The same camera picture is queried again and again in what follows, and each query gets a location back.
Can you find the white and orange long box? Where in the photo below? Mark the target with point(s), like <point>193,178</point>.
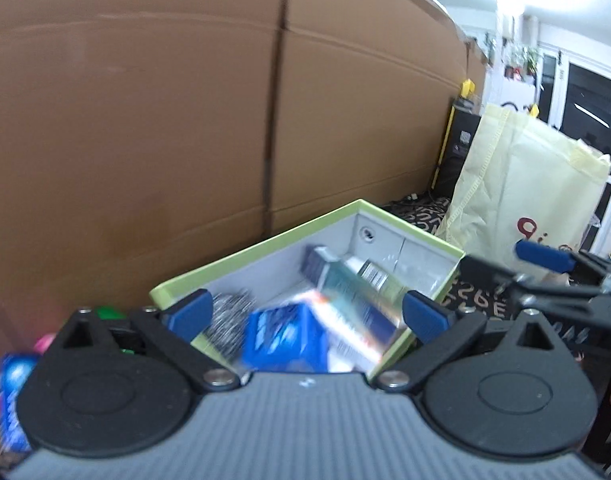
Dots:
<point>358,347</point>

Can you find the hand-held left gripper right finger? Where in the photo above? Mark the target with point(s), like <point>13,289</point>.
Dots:
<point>425,316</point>

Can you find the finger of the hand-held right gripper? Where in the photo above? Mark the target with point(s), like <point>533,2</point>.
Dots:
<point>495,272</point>
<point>545,256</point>

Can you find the glass door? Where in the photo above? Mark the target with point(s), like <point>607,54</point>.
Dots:
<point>590,125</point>

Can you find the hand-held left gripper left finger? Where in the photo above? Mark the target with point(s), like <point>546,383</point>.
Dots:
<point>190,314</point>

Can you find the teal and silver box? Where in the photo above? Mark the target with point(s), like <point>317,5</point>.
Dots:
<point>345,280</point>

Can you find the pink plastic item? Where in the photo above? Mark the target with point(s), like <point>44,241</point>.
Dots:
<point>43,344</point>

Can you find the steel wool scrubber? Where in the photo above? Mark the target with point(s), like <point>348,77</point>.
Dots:
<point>230,321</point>

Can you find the large cardboard box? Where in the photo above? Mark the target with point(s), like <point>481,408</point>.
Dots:
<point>110,135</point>

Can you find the cream tote bag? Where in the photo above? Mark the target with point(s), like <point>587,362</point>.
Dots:
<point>510,185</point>

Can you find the small blue box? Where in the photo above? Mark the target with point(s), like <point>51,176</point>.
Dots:
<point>15,391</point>

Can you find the light green box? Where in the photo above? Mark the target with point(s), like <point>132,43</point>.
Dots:
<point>270,262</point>

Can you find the black patterned mat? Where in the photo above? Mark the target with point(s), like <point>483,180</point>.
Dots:
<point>480,302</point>

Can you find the small potted plant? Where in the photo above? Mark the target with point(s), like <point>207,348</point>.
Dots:
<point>530,60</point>

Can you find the black cabinet with yellow trim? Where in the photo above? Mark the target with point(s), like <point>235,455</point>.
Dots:
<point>460,152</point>

